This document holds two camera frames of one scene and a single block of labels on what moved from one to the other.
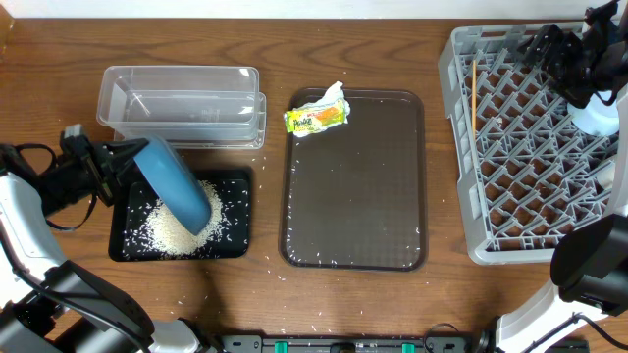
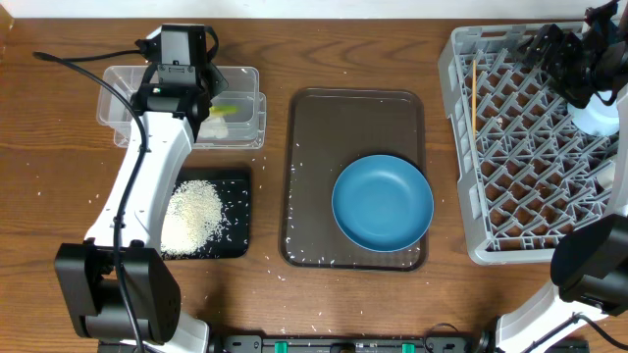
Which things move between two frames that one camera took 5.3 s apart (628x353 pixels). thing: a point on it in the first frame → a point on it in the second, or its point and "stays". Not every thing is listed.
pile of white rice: (170, 235) stays
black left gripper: (103, 173) → (216, 78)
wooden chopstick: (474, 100) stays
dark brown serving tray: (353, 196) stays
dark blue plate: (177, 185) → (383, 204)
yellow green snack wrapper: (316, 119) → (219, 110)
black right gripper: (564, 48) stays
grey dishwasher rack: (530, 175) stays
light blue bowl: (599, 119) stays
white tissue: (332, 96) → (211, 127)
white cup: (605, 177) stays
